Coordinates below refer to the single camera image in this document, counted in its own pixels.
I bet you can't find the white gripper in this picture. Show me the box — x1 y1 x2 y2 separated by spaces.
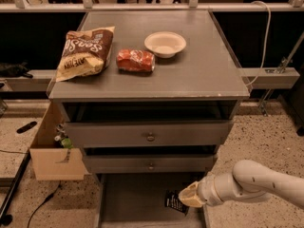
179 174 223 208

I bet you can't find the black rxbar chocolate wrapper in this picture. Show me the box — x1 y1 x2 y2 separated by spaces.
164 190 189 215

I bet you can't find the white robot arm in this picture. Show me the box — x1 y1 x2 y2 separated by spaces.
179 160 304 209

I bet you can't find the grey open bottom drawer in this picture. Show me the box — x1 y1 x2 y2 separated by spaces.
94 173 209 228

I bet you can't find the grey drawer cabinet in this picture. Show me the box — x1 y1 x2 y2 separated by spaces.
47 9 251 228

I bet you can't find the grey middle drawer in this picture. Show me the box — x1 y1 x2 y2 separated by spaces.
83 145 218 174

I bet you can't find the grey top drawer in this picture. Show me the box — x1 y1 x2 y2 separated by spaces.
62 102 235 148

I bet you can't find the green bottle in box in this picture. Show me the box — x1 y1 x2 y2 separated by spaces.
54 136 73 149

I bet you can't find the cardboard box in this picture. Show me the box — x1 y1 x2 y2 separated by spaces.
29 104 86 181

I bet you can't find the red soda can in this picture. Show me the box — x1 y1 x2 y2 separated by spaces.
116 49 155 72

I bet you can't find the white paper bowl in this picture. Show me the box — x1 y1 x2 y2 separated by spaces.
144 31 186 59

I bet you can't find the brown yellow chip bag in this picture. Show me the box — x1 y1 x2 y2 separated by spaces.
55 27 115 82

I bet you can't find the black marker on floor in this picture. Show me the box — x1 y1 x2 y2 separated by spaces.
16 121 37 134

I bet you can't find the black object on ledge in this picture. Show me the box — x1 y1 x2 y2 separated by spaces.
0 62 33 78

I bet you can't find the black floor cable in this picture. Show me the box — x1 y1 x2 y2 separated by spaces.
26 180 63 228

